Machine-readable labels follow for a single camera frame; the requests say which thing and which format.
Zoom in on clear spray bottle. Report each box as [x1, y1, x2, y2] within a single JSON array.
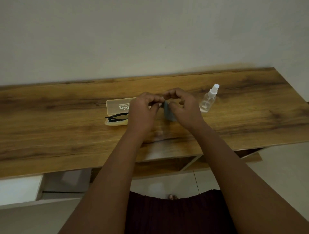
[[199, 84, 220, 113]]

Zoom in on black framed eyeglasses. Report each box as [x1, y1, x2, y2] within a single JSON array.
[[105, 112, 129, 123]]

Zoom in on person's right forearm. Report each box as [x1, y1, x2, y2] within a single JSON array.
[[192, 123, 309, 234]]

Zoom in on dark maroon garment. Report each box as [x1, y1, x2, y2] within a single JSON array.
[[124, 189, 238, 234]]

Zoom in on white cabinet drawer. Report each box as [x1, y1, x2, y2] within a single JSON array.
[[0, 175, 44, 207]]

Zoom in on yellow translucent glasses case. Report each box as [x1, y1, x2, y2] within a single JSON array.
[[104, 97, 137, 126]]

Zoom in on blue cleaning cloth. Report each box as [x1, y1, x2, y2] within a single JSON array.
[[163, 101, 178, 122]]

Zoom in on person's left hand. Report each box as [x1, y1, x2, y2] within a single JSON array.
[[126, 91, 166, 138]]

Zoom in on wooden under-table shelf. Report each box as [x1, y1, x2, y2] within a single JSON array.
[[90, 148, 263, 180]]

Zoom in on person's left forearm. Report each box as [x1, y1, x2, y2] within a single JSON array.
[[58, 131, 150, 234]]

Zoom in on person's right hand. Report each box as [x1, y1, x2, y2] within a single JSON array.
[[162, 87, 207, 132]]

